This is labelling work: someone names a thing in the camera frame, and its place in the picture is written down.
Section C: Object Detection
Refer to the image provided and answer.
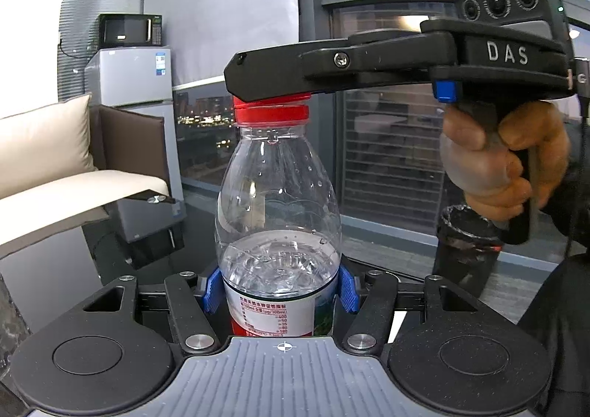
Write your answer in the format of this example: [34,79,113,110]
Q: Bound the black microwave oven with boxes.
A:
[96,13,163,50]

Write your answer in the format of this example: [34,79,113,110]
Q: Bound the beige sofa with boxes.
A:
[1,94,171,257]

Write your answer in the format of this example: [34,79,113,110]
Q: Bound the clear plastic water bottle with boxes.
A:
[215,124,342,337]

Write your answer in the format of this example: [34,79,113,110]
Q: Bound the beige back cushion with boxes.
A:
[1,94,95,198]

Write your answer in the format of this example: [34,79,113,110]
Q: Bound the red bottle cap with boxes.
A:
[233,93,311,128]

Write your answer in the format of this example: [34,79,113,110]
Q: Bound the dark forearm sleeve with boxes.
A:
[518,122,589,416]

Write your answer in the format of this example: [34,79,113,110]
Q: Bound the black trash bin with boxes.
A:
[431,204,503,298]

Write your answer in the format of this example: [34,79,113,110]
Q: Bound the right hand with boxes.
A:
[440,101,571,222]

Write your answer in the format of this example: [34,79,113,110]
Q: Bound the silver refrigerator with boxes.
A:
[84,45,187,215]

